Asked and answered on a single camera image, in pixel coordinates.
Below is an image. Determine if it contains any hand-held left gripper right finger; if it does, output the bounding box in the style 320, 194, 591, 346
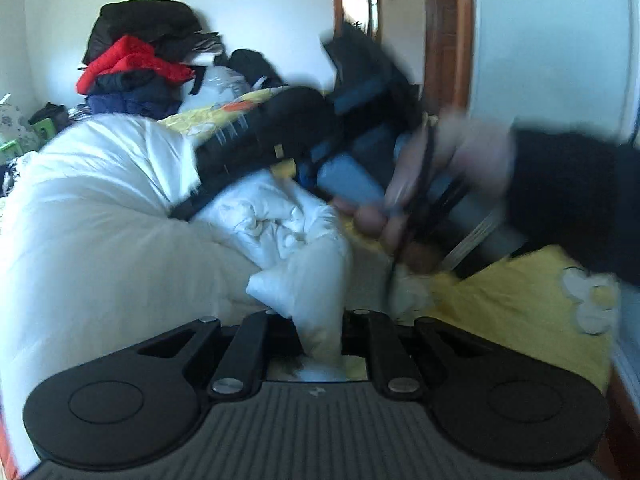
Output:
341, 309, 502, 403

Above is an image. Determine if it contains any floral pillow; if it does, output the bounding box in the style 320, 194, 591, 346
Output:
0, 94, 38, 161

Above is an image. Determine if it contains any green plastic chair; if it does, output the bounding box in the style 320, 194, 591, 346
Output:
0, 116, 57, 157

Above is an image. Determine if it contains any dark cloth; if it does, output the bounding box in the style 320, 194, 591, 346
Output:
29, 101, 70, 127

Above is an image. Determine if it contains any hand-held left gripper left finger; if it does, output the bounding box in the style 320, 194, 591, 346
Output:
132, 310, 273, 402

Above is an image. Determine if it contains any black bag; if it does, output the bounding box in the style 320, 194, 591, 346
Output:
226, 48, 287, 92

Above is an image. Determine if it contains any white plastic bag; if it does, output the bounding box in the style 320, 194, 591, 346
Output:
184, 64, 253, 112

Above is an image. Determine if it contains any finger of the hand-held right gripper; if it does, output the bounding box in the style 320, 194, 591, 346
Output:
167, 172, 241, 222

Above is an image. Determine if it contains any navy puffer jacket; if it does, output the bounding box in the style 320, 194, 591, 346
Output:
84, 71, 185, 122

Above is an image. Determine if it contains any white quilted duvet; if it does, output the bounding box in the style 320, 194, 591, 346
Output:
0, 112, 436, 466

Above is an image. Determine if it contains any black jacket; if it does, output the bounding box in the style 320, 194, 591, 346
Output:
81, 0, 223, 67

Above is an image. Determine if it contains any person's right hand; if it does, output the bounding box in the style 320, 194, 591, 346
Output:
334, 111, 517, 275

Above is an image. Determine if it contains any red jacket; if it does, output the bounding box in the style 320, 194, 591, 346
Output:
75, 35, 196, 96

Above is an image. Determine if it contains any yellow printed bed sheet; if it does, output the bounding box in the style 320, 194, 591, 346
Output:
159, 86, 620, 397

